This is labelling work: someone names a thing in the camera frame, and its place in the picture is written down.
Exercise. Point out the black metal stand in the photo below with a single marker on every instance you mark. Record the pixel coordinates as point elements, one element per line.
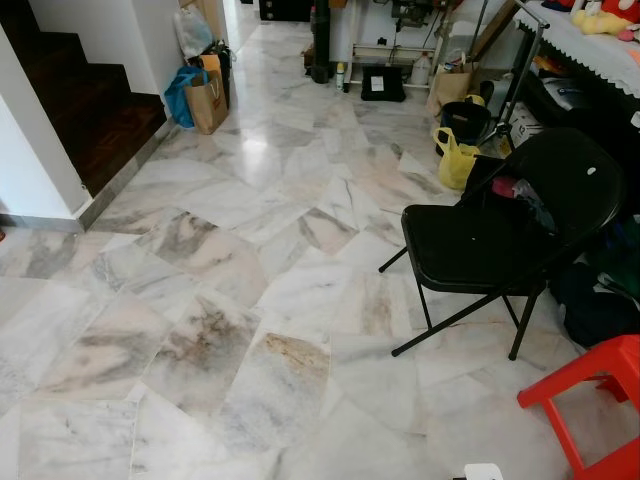
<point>527,60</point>

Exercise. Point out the red plush toy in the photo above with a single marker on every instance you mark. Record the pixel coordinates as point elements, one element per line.
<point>622,8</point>

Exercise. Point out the yellow plastic bag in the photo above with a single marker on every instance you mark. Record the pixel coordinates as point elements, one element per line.
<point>456,165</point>

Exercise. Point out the tan paper bag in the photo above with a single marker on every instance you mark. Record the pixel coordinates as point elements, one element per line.
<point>450,88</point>

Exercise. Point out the yellow plush toy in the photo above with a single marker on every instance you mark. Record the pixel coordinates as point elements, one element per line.
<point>597,21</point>

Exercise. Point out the dark wooden staircase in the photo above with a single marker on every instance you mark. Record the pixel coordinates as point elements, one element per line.
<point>85,110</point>

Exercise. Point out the black bucket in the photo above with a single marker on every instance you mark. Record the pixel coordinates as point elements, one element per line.
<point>465,122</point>

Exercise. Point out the black box white label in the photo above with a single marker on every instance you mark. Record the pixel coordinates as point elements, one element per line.
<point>383,85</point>

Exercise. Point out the white lace tablecloth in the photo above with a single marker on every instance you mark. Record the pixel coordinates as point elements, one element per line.
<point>585,55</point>

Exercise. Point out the red plastic stool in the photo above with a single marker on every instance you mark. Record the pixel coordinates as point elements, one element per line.
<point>600,365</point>

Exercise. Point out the black folding chair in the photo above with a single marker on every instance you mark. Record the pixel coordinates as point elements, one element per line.
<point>480,245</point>

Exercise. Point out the blue shopping bag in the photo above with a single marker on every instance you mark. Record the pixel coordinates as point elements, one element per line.
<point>178,95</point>

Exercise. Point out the pink and black cloth bundle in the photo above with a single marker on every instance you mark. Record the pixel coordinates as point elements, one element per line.
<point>515,190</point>

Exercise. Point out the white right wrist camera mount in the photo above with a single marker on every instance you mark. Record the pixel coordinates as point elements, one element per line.
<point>483,472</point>

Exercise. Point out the dark duffel bag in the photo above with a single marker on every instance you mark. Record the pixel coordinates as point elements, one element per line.
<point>595,300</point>

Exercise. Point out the small spray bottle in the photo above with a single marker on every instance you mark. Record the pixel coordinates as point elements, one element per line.
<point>341,76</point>

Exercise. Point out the white plastic bag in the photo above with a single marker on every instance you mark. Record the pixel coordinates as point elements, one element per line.
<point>193,30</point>

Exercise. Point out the black upright cylinder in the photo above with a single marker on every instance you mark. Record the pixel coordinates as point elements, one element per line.
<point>320,45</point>

